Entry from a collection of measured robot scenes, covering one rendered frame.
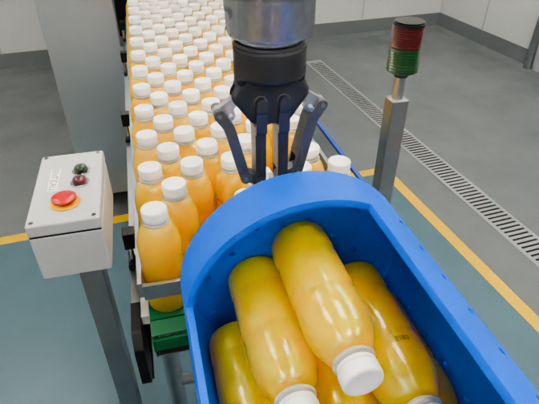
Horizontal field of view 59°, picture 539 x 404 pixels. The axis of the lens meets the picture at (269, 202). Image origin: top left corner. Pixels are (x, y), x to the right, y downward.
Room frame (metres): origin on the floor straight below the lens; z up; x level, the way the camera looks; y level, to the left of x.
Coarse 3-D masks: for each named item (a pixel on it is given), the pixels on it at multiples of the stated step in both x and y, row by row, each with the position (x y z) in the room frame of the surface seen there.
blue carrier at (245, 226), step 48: (240, 192) 0.43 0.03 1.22; (288, 192) 0.41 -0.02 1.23; (336, 192) 0.41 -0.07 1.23; (192, 240) 0.41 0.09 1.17; (240, 240) 0.42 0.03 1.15; (336, 240) 0.45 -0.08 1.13; (384, 240) 0.47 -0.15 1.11; (192, 288) 0.36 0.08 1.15; (432, 288) 0.29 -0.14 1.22; (192, 336) 0.32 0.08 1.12; (432, 336) 0.36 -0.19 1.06; (480, 336) 0.24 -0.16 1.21; (480, 384) 0.28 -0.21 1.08; (528, 384) 0.21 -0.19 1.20
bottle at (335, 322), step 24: (288, 240) 0.40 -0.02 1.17; (312, 240) 0.39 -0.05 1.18; (288, 264) 0.37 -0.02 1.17; (312, 264) 0.36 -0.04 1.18; (336, 264) 0.36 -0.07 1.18; (288, 288) 0.35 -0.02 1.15; (312, 288) 0.33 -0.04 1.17; (336, 288) 0.32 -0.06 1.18; (312, 312) 0.30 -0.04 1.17; (336, 312) 0.30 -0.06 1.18; (360, 312) 0.30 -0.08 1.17; (312, 336) 0.29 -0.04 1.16; (336, 336) 0.28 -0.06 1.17; (360, 336) 0.28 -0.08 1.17; (336, 360) 0.26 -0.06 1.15
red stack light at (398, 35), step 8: (392, 32) 0.95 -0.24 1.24; (400, 32) 0.94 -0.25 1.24; (408, 32) 0.93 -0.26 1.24; (416, 32) 0.93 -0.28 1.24; (424, 32) 0.94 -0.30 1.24; (392, 40) 0.95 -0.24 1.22; (400, 40) 0.93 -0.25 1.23; (408, 40) 0.93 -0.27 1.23; (416, 40) 0.93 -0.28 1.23; (400, 48) 0.93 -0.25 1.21; (408, 48) 0.93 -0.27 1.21; (416, 48) 0.93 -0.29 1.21
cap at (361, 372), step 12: (348, 360) 0.26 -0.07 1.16; (360, 360) 0.25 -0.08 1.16; (372, 360) 0.26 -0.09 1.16; (336, 372) 0.26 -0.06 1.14; (348, 372) 0.25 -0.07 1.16; (360, 372) 0.24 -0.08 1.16; (372, 372) 0.25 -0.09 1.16; (348, 384) 0.24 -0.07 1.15; (360, 384) 0.24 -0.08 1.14; (372, 384) 0.25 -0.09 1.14
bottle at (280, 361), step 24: (240, 264) 0.41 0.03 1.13; (264, 264) 0.41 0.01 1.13; (240, 288) 0.38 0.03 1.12; (264, 288) 0.37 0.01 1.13; (240, 312) 0.35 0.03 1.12; (264, 312) 0.34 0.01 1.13; (288, 312) 0.34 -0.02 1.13; (264, 336) 0.31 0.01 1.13; (288, 336) 0.30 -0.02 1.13; (264, 360) 0.28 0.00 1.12; (288, 360) 0.28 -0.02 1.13; (312, 360) 0.29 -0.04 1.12; (264, 384) 0.27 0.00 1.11; (288, 384) 0.26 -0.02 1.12; (312, 384) 0.27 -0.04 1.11
